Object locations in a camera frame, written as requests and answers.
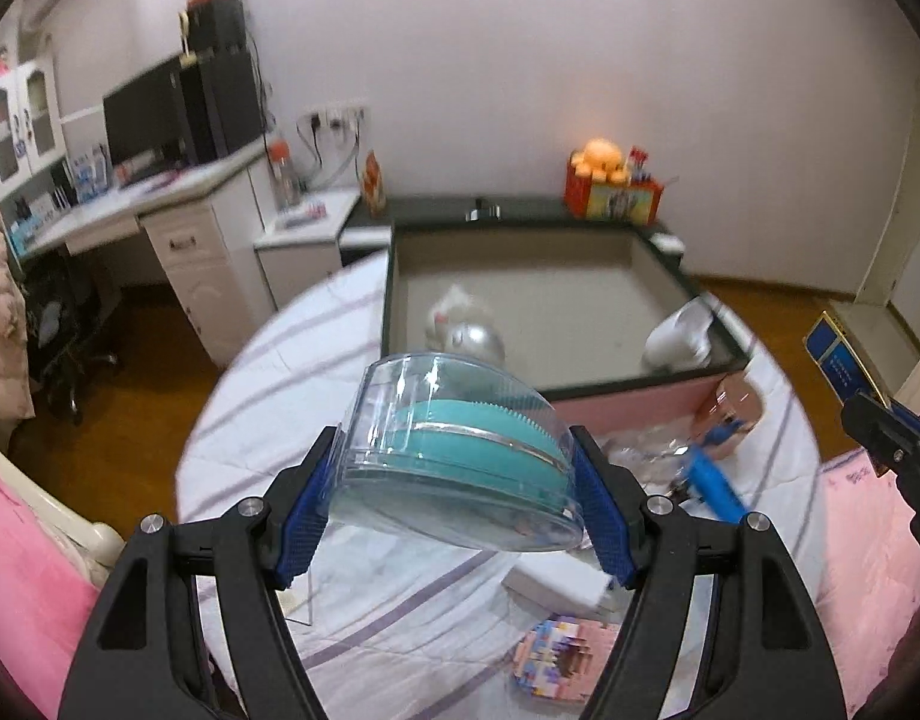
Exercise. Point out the black office chair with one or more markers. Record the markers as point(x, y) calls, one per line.
point(55, 315)

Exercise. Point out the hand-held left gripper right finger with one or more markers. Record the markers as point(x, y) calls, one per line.
point(606, 517)

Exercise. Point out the black computer monitor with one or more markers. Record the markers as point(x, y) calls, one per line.
point(141, 127)

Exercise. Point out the printed pamphlet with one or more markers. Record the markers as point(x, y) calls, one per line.
point(306, 214)

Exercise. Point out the pink bedding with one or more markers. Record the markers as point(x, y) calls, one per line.
point(25, 615)

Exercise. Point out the white cat figurine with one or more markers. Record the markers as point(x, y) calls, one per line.
point(449, 311)

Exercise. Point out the pink building block figure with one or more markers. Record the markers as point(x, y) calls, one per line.
point(561, 649)

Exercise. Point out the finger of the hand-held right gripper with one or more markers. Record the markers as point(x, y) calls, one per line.
point(876, 435)

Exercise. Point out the white charger block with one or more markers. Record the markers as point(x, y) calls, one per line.
point(557, 585)

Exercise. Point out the red printed crate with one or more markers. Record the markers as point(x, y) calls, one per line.
point(614, 199)

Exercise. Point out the blue marker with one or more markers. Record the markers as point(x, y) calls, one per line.
point(711, 484)

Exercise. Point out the white wall cabinet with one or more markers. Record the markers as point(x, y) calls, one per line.
point(25, 127)

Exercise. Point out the black computer tower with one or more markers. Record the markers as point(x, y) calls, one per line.
point(220, 105)

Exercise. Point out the silver ball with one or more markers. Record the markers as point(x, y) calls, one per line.
point(471, 345)

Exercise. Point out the white door frame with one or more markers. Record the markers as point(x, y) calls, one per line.
point(887, 240)

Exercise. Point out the black cylindrical device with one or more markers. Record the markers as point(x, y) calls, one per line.
point(484, 208)

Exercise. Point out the blue white boxes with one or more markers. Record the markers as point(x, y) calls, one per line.
point(89, 169)

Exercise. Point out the purple book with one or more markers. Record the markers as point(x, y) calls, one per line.
point(156, 180)

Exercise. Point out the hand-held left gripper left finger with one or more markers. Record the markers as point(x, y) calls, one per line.
point(306, 510)

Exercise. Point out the white nightstand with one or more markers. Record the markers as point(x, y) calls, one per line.
point(295, 262)

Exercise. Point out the white desk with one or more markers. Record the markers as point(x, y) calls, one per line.
point(197, 277)

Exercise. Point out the white wall outlet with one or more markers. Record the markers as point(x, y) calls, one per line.
point(347, 114)

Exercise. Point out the blue box with gold trim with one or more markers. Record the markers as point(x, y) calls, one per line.
point(838, 356)

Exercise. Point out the cream coloured small object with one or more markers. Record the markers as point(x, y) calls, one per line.
point(186, 37)

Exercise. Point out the orange snack bag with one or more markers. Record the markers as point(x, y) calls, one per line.
point(374, 180)

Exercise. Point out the black speaker box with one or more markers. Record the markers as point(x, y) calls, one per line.
point(216, 26)

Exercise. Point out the red white small packet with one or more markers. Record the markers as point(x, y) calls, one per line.
point(638, 161)

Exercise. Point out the clear acrylic sheet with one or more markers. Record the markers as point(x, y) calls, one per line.
point(299, 600)

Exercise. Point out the dark green storage box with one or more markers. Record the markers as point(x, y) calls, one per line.
point(550, 300)

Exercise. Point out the low cabinet with dark top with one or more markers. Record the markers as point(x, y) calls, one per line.
point(430, 208)

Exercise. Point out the white curved plastic object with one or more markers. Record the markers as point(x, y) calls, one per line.
point(681, 337)

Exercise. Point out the teal brush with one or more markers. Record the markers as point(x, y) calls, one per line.
point(460, 442)

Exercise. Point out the plastic bottle with orange cap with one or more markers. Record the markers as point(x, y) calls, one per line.
point(284, 180)

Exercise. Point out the orange octopus plush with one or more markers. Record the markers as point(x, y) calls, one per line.
point(599, 157)

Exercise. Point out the white bed frame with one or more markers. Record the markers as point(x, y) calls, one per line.
point(40, 510)

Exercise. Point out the clear plastic case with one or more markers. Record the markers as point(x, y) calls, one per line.
point(640, 457)

